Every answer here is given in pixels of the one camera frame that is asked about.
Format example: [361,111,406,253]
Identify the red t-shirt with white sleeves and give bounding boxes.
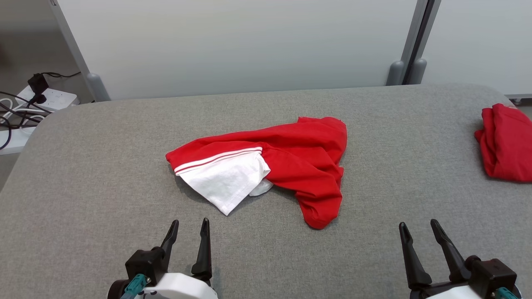
[165,117,347,230]

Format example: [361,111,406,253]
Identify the teal left camera connector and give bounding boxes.
[121,274,151,299]

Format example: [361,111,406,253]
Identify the white power cable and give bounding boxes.
[0,98,44,135]

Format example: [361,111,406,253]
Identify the flat white power strip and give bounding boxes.
[0,125,36,155]

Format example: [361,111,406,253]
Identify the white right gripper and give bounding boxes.
[399,219,499,299]

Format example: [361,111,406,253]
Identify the red shorts with white stripe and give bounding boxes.
[475,103,532,183]

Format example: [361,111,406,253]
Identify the black power adapter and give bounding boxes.
[27,73,49,104]

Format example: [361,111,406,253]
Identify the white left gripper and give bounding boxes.
[135,218,219,299]

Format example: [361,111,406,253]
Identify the white power strip with sockets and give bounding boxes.
[16,85,79,112]

